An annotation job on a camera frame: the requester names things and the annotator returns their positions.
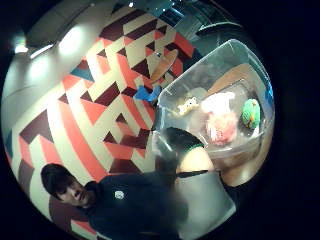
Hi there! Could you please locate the white plush toy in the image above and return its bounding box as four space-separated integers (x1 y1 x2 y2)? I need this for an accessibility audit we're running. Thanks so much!
200 91 236 115

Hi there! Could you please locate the blue chair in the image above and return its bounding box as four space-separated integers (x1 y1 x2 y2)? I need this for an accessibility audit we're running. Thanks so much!
134 84 163 104

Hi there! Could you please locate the ceiling light strip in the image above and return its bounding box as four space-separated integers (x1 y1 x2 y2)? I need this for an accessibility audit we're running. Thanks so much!
29 43 55 60

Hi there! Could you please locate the small cream plush toy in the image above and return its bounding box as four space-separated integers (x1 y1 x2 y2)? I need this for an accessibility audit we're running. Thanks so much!
176 96 201 117

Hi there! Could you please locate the pink fluffy plush toy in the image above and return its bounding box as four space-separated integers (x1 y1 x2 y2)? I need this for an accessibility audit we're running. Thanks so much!
204 111 240 147

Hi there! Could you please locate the the person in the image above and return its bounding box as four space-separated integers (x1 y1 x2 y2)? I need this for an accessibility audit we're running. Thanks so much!
40 163 188 240

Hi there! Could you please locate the round wooden table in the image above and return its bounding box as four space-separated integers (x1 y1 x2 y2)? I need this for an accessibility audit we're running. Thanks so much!
149 49 180 84

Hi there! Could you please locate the clear plastic storage bin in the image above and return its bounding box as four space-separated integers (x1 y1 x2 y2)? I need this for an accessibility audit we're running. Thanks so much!
151 38 276 168

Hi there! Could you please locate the round ceiling light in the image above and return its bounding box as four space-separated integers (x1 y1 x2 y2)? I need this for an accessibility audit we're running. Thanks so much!
13 43 30 55

